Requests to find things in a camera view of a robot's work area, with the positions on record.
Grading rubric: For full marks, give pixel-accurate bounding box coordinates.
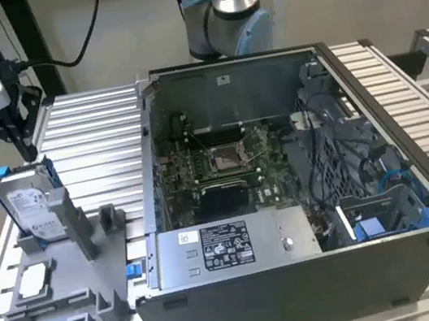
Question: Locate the hard disk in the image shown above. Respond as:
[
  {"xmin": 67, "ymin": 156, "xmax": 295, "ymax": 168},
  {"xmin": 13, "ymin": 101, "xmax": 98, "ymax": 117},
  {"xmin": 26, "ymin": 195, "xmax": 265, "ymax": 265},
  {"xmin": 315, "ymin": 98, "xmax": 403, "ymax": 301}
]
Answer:
[{"xmin": 0, "ymin": 153, "xmax": 72, "ymax": 249}]

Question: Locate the blue carrier in disk bay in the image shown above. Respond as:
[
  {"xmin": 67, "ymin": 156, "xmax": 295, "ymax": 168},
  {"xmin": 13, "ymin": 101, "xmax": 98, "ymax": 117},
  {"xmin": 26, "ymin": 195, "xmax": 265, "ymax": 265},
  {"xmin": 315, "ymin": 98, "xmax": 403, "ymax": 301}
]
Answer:
[{"xmin": 352, "ymin": 216, "xmax": 388, "ymax": 244}]

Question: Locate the grey metal disk bay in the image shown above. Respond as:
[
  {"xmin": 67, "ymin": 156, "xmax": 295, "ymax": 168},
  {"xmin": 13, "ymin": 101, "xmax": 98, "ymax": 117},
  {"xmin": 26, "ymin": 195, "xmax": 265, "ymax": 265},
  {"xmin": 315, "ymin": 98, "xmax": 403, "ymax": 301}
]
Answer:
[{"xmin": 333, "ymin": 177, "xmax": 429, "ymax": 247}]

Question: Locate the silver CPU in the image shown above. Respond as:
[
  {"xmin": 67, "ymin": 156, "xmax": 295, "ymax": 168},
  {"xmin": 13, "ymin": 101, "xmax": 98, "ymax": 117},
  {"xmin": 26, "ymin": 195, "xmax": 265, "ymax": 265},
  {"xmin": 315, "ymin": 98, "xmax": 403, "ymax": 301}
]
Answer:
[{"xmin": 12, "ymin": 262, "xmax": 52, "ymax": 300}]

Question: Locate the grey parts rack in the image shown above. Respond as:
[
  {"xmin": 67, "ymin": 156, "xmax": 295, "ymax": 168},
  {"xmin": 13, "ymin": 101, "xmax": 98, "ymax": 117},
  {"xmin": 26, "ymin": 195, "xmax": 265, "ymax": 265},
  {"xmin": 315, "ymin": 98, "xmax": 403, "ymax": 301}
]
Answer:
[{"xmin": 0, "ymin": 178, "xmax": 145, "ymax": 321}]

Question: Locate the thin metal locking lever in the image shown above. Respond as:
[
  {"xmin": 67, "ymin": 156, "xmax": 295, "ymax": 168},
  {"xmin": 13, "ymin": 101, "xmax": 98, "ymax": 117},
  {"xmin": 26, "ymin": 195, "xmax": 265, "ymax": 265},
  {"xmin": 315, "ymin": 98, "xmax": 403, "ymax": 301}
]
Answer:
[{"xmin": 188, "ymin": 127, "xmax": 214, "ymax": 156}]

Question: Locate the blue case latch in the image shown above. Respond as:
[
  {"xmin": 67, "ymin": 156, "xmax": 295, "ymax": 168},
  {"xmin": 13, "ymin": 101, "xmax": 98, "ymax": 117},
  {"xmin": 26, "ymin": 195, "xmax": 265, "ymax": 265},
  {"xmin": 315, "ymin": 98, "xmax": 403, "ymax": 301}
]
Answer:
[{"xmin": 123, "ymin": 262, "xmax": 143, "ymax": 281}]

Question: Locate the CPU socket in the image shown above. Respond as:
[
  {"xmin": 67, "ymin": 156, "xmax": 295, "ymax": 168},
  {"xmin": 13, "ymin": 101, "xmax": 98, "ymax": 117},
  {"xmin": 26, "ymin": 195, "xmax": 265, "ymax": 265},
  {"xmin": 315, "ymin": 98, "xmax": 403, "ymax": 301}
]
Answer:
[{"xmin": 205, "ymin": 141, "xmax": 251, "ymax": 179}]

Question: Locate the RAM slot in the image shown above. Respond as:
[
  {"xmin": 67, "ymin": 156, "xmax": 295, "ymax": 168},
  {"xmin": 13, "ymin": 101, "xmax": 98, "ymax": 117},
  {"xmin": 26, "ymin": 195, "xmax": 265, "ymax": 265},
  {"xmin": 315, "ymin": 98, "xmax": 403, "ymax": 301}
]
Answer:
[{"xmin": 193, "ymin": 167, "xmax": 262, "ymax": 189}]

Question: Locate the silver power supply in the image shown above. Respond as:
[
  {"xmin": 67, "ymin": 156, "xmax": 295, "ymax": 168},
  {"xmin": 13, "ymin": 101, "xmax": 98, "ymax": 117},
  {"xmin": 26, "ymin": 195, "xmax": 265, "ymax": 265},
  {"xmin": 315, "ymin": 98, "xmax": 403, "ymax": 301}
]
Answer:
[{"xmin": 149, "ymin": 202, "xmax": 326, "ymax": 293}]

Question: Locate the black graphics card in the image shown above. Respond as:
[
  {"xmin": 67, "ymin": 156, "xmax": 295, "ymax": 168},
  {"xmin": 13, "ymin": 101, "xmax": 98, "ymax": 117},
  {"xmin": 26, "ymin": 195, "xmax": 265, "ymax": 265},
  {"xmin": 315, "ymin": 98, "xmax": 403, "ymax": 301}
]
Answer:
[{"xmin": 197, "ymin": 177, "xmax": 254, "ymax": 219}]

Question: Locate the metal socket cover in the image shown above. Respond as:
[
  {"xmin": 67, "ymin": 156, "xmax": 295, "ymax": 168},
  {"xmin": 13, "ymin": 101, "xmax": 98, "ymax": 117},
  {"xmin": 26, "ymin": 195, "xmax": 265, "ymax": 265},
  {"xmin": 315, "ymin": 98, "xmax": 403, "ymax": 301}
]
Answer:
[{"xmin": 235, "ymin": 123, "xmax": 275, "ymax": 165}]

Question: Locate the green motherboard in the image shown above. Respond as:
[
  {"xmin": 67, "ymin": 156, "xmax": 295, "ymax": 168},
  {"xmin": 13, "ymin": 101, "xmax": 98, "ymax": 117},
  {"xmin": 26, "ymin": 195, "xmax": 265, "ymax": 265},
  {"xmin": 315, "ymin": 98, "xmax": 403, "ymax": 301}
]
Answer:
[{"xmin": 146, "ymin": 112, "xmax": 310, "ymax": 236}]

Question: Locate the black open PC case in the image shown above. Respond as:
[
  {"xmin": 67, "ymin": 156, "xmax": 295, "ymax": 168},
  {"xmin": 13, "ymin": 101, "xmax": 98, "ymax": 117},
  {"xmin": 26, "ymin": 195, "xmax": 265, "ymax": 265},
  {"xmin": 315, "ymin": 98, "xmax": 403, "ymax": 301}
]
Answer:
[{"xmin": 96, "ymin": 23, "xmax": 429, "ymax": 321}]

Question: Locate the perforated metal drive cage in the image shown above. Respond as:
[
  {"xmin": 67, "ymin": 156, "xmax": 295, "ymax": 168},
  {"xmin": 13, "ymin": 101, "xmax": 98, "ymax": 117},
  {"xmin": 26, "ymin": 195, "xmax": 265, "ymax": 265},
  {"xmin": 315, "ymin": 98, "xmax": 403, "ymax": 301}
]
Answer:
[{"xmin": 272, "ymin": 71, "xmax": 414, "ymax": 214}]

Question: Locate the black box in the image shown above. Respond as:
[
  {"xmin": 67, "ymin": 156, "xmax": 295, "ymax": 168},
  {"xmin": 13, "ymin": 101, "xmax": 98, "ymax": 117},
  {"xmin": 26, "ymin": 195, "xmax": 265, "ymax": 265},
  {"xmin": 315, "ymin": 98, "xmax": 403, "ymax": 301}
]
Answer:
[{"xmin": 388, "ymin": 49, "xmax": 429, "ymax": 85}]

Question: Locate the black upright post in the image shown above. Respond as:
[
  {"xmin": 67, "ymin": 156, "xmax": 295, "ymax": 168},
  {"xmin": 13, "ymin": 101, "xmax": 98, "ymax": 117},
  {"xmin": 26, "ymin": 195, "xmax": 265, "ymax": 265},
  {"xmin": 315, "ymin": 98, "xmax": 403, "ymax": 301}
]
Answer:
[{"xmin": 0, "ymin": 0, "xmax": 68, "ymax": 105}]

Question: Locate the black camera cable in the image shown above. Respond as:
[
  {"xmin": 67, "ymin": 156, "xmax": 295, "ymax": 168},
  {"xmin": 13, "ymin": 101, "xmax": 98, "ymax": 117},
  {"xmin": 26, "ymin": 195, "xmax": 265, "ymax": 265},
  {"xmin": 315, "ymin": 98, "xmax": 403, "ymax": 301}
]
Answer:
[{"xmin": 0, "ymin": 0, "xmax": 113, "ymax": 79}]

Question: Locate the black wire bundle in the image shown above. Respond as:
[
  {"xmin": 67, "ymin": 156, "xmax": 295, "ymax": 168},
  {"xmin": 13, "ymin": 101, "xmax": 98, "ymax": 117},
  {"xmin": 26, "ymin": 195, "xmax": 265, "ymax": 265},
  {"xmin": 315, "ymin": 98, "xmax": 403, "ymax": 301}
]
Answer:
[{"xmin": 294, "ymin": 88, "xmax": 371, "ymax": 210}]

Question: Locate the light blue wire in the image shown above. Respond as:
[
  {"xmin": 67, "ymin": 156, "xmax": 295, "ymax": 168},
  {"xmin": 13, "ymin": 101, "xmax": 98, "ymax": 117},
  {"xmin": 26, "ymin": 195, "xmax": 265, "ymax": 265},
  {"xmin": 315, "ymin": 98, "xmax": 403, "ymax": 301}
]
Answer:
[{"xmin": 377, "ymin": 163, "xmax": 420, "ymax": 203}]

